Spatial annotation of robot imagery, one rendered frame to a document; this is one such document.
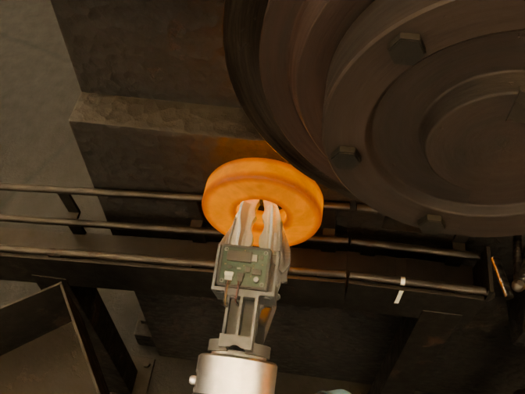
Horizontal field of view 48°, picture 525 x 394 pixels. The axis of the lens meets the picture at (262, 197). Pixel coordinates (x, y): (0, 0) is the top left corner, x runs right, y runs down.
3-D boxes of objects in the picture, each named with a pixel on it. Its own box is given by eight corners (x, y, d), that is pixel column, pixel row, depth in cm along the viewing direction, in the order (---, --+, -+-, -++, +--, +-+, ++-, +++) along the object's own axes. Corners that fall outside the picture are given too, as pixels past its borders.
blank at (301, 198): (194, 155, 74) (188, 176, 72) (319, 156, 71) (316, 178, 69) (219, 227, 86) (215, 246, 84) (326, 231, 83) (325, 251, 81)
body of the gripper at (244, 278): (283, 245, 66) (269, 355, 62) (284, 263, 74) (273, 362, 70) (216, 237, 67) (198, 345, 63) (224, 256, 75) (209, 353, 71)
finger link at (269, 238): (287, 174, 71) (277, 248, 68) (287, 191, 77) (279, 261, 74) (261, 171, 71) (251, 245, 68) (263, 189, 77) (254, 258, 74)
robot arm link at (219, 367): (274, 404, 70) (194, 392, 71) (279, 361, 71) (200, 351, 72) (271, 402, 61) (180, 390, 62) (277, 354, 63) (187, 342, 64)
